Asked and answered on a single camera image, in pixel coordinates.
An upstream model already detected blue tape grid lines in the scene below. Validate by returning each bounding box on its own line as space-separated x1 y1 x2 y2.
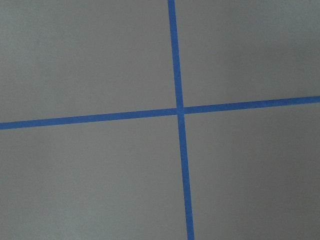
0 0 320 240

